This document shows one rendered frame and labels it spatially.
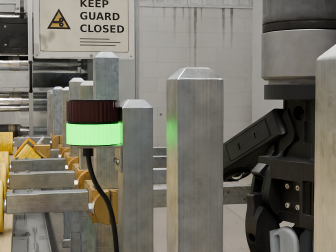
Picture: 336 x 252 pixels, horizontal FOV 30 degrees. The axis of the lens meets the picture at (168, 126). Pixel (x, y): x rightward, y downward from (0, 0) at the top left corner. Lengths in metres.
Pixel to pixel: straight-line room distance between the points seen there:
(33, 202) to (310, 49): 0.59
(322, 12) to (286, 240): 0.19
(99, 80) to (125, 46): 2.08
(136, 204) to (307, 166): 0.26
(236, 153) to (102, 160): 0.40
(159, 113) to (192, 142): 8.97
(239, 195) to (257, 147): 0.50
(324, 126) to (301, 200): 0.28
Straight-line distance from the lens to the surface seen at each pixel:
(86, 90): 1.19
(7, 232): 1.01
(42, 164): 1.49
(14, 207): 0.99
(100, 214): 0.93
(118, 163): 0.70
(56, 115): 2.19
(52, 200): 0.99
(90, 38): 3.00
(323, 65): 0.24
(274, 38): 0.52
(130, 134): 0.70
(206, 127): 0.46
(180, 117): 0.45
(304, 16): 0.52
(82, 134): 0.68
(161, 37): 9.46
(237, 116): 9.66
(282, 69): 0.52
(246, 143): 0.57
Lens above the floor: 1.12
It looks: 3 degrees down
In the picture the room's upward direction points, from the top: straight up
